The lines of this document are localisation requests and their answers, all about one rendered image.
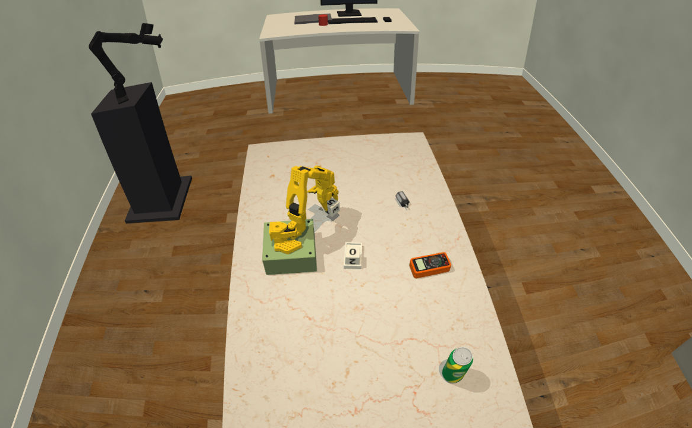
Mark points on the orange digital multimeter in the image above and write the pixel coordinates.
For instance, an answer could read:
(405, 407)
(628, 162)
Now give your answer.
(430, 265)

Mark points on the green drink can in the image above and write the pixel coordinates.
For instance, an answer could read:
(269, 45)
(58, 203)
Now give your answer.
(457, 364)

